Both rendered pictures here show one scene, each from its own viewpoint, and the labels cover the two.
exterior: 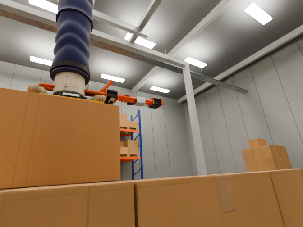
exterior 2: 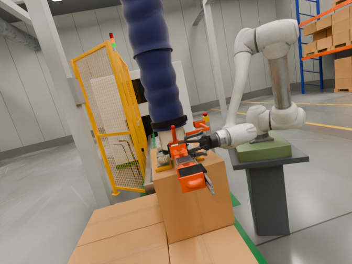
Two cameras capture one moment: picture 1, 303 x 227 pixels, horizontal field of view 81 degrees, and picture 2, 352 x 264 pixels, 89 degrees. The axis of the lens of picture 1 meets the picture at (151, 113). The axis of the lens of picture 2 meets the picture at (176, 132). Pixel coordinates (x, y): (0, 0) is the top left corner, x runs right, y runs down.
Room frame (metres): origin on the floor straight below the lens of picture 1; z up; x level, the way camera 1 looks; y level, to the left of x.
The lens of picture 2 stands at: (1.47, -0.52, 1.36)
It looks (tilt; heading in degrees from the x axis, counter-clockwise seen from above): 12 degrees down; 117
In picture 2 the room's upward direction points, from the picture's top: 13 degrees counter-clockwise
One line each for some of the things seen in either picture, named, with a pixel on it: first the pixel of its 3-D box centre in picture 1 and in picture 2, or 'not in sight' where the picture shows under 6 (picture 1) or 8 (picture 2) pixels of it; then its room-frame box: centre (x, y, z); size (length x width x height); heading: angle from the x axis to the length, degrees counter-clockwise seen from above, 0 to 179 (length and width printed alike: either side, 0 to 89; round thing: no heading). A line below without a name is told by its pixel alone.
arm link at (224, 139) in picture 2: not in sight; (221, 138); (1.27, 0.38, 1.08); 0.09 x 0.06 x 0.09; 122
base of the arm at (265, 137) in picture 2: not in sight; (257, 134); (1.42, 1.05, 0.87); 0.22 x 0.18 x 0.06; 106
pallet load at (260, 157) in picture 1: (266, 161); not in sight; (6.86, -4.13, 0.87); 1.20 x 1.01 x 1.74; 123
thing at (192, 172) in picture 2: (155, 102); (190, 177); (1.24, -0.03, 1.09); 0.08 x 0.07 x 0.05; 121
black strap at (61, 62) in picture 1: (71, 74); (168, 121); (0.94, 0.48, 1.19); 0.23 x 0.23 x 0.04
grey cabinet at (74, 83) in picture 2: not in sight; (77, 91); (-0.44, 1.01, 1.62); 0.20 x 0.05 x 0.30; 122
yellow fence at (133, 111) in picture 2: not in sight; (137, 118); (-0.56, 2.14, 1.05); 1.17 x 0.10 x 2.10; 122
